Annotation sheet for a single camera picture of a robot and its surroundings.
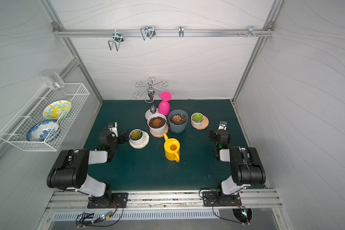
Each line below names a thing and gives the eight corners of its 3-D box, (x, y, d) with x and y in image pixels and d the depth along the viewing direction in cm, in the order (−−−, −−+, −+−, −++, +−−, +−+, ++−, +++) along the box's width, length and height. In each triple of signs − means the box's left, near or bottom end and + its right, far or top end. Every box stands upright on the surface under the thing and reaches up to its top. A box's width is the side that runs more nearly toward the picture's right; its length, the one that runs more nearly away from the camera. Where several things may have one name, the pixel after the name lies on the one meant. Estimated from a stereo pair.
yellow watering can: (163, 163, 87) (162, 156, 79) (164, 142, 96) (163, 134, 88) (179, 163, 87) (180, 156, 79) (179, 142, 96) (179, 134, 89)
